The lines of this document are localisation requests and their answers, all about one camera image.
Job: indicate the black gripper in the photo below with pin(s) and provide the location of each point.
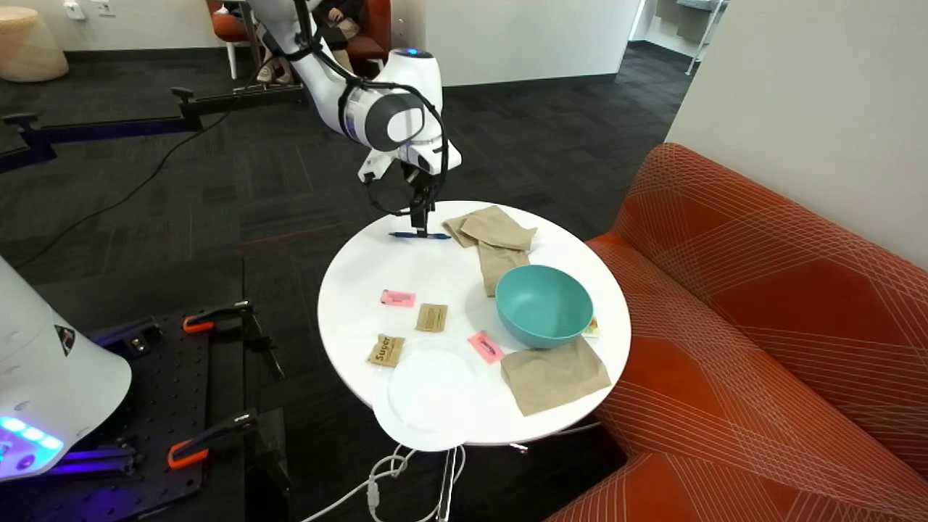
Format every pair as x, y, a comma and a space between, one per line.
418, 186

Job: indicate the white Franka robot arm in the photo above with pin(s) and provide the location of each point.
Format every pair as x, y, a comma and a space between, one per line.
379, 105

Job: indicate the teal bowl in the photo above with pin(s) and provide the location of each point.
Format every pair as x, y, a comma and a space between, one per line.
543, 310

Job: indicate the orange patterned sofa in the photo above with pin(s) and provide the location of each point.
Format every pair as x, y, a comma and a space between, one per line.
774, 337

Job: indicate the pink sweetener packet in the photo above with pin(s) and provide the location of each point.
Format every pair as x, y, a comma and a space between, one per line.
485, 346
400, 298

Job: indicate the black robot cart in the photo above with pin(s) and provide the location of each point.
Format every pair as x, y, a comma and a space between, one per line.
146, 426

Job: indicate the brown packet printed Sugar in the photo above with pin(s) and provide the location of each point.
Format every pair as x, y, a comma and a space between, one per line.
388, 350

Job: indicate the dark blue pen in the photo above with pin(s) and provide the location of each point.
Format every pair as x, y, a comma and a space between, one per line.
418, 236

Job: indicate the plain brown sugar packet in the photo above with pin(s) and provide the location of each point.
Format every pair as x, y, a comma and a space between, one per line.
433, 318

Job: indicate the black camera stand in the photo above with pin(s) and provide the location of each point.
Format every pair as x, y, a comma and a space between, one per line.
127, 121

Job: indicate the white device with blue light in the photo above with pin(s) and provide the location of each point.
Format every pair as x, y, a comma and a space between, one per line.
46, 379

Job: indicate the beige round ottoman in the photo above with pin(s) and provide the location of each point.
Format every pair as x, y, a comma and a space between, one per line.
31, 44

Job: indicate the orange chair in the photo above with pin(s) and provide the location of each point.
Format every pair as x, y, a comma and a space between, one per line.
359, 31

